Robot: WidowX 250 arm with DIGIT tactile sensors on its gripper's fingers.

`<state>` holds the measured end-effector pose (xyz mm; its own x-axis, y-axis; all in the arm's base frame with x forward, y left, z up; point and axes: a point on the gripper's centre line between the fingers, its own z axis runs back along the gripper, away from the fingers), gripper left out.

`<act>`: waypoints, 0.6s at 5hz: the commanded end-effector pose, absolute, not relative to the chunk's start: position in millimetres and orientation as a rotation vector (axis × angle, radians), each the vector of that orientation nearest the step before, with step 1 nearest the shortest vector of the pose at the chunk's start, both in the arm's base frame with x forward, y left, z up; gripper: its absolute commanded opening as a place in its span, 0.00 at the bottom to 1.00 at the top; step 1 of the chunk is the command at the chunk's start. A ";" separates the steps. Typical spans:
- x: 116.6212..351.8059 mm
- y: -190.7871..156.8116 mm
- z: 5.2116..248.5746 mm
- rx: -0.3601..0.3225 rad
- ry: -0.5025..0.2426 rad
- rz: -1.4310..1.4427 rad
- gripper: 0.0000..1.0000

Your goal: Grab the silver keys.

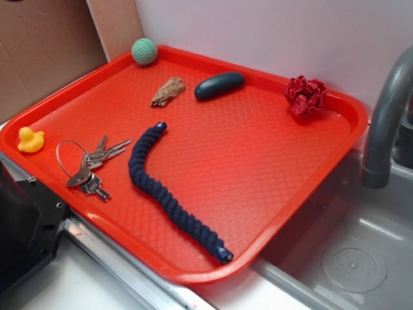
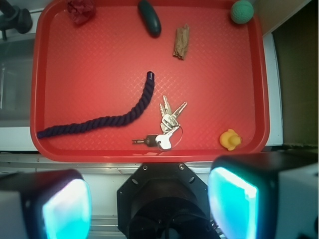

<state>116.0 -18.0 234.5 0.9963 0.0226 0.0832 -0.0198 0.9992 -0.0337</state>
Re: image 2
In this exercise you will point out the brown wood piece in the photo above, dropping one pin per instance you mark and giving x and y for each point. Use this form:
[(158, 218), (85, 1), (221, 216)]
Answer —
[(181, 42)]

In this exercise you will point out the yellow rubber duck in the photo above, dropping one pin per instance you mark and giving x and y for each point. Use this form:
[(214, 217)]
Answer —
[(230, 139)]

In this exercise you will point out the crumpled red cloth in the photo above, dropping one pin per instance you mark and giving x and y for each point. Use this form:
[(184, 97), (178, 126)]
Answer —
[(80, 11)]

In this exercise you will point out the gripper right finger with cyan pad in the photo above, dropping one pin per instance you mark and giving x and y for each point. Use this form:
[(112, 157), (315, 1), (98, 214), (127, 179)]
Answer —
[(267, 195)]

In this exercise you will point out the red plastic tray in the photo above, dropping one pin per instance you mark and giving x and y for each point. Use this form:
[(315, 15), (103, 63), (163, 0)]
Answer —
[(99, 69)]

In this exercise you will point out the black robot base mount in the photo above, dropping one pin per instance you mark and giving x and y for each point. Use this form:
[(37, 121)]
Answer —
[(165, 201)]

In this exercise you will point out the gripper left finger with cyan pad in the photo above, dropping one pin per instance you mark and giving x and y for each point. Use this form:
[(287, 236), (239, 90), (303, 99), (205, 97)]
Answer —
[(45, 205)]

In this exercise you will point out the silver key bunch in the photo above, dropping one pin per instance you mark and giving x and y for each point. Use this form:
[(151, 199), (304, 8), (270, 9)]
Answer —
[(169, 125)]

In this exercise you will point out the green textured ball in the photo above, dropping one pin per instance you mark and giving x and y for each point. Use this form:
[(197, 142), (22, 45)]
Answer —
[(242, 12)]

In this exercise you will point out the black clamp knob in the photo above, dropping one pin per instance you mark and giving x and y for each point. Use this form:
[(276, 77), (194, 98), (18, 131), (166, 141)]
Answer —
[(14, 17)]

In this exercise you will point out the dark green oval object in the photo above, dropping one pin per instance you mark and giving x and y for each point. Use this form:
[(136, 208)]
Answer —
[(150, 18)]

